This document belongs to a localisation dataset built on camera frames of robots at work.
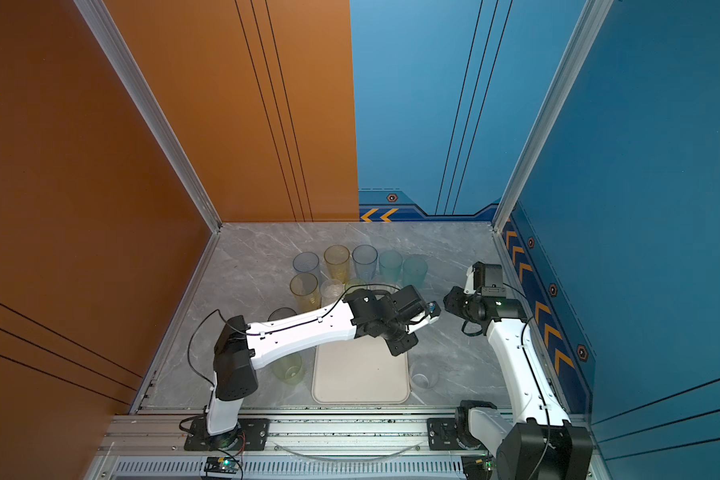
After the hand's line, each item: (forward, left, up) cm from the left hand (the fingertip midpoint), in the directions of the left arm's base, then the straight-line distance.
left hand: (411, 335), depth 76 cm
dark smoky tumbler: (+6, +35, -2) cm, 36 cm away
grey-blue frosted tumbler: (+27, +31, -4) cm, 41 cm away
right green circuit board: (-26, -16, -15) cm, 34 cm away
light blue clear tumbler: (+28, +13, -4) cm, 31 cm away
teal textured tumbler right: (+27, -4, -9) cm, 29 cm away
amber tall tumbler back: (+24, +21, +1) cm, 32 cm away
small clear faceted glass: (+20, +24, -13) cm, 34 cm away
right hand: (+10, -11, +1) cm, 15 cm away
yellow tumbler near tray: (+19, +32, -10) cm, 38 cm away
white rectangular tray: (-5, +13, -13) cm, 19 cm away
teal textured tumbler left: (+25, +4, -3) cm, 26 cm away
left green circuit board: (-26, +47, -16) cm, 56 cm away
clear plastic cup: (-6, -5, -13) cm, 15 cm away
